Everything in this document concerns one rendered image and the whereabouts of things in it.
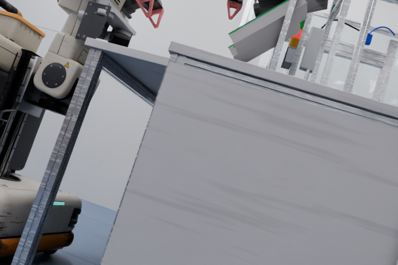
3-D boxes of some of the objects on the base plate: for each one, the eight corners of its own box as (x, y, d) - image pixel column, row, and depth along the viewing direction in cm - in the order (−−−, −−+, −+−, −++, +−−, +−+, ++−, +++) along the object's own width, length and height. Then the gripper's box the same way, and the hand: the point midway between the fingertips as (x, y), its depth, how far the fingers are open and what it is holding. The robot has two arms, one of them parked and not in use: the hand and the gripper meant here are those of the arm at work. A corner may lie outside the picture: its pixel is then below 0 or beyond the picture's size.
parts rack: (260, 84, 146) (327, -132, 157) (254, 105, 182) (308, -72, 193) (324, 104, 144) (388, -117, 155) (305, 121, 180) (357, -59, 191)
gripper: (231, -10, 210) (222, 21, 208) (231, -20, 200) (222, 13, 198) (246, -6, 209) (237, 25, 207) (247, -16, 199) (237, 16, 197)
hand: (230, 17), depth 202 cm, fingers closed
